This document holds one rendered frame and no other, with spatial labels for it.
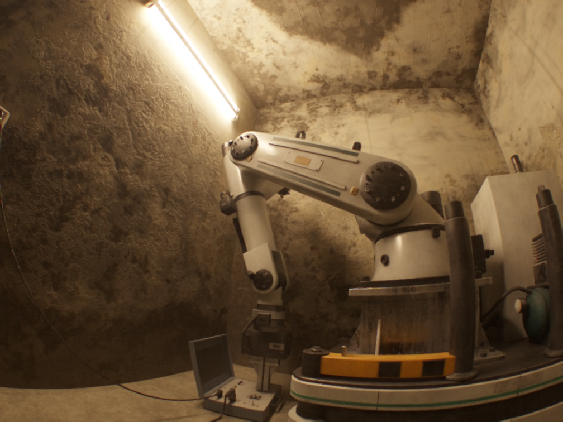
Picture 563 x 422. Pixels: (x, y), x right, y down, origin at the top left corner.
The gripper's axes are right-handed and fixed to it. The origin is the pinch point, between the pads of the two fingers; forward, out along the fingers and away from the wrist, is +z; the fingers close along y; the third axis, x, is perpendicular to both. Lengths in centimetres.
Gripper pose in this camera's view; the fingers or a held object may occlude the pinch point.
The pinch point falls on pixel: (263, 382)
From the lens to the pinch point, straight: 131.5
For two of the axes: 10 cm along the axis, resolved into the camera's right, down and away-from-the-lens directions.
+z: -0.7, 9.3, -3.6
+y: 9.8, 0.0, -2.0
